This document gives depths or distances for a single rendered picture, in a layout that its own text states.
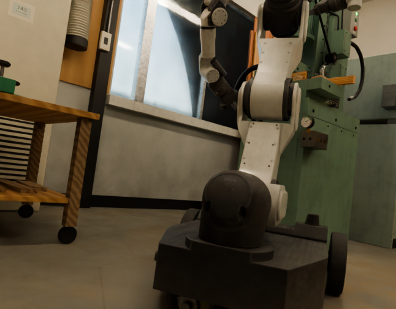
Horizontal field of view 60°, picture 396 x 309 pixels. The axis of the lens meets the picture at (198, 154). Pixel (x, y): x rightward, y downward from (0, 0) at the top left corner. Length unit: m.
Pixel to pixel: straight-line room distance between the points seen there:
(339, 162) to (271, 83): 1.08
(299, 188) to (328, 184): 0.28
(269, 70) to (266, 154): 0.30
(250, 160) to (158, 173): 1.96
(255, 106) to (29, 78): 1.44
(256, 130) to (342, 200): 1.17
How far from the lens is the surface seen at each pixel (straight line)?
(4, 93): 1.33
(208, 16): 1.62
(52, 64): 2.26
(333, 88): 1.93
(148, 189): 2.92
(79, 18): 2.53
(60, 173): 2.56
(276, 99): 1.11
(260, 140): 1.10
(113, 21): 2.77
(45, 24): 2.30
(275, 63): 1.22
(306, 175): 1.84
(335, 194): 2.11
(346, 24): 2.44
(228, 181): 0.76
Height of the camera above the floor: 0.33
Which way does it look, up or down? 3 degrees up
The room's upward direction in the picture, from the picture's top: 7 degrees clockwise
